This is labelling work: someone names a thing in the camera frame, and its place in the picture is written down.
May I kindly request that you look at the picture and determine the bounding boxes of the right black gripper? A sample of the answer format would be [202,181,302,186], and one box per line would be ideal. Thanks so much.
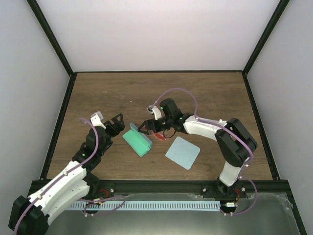
[138,117,173,135]

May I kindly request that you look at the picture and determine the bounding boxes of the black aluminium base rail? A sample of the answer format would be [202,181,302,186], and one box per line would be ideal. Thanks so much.
[99,180,291,198]

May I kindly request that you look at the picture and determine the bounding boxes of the red transparent sunglasses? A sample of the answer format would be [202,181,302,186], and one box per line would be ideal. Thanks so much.
[149,131,167,141]

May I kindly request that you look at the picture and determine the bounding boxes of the black enclosure frame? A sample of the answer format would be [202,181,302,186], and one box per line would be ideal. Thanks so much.
[27,0,307,235]

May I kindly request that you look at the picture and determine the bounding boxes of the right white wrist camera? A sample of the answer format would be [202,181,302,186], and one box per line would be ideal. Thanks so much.
[147,105,162,120]

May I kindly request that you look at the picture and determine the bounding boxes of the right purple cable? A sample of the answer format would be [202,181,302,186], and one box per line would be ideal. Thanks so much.
[153,88,258,216]

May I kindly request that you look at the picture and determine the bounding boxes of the teal glasses case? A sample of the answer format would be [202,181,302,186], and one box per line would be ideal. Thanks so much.
[122,122,153,157]

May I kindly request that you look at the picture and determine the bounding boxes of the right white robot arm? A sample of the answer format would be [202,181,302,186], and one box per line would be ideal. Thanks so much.
[137,98,257,197]

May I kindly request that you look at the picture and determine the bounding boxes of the light blue slotted cable duct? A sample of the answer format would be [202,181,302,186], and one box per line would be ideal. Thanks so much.
[68,201,221,212]

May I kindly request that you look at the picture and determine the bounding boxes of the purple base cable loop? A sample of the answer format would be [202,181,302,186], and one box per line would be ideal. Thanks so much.
[82,192,128,217]

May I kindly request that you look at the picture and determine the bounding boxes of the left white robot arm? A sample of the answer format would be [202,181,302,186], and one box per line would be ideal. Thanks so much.
[9,112,125,235]

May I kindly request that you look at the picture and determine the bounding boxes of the light blue cleaning cloth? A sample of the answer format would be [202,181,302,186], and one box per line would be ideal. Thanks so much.
[165,137,201,170]

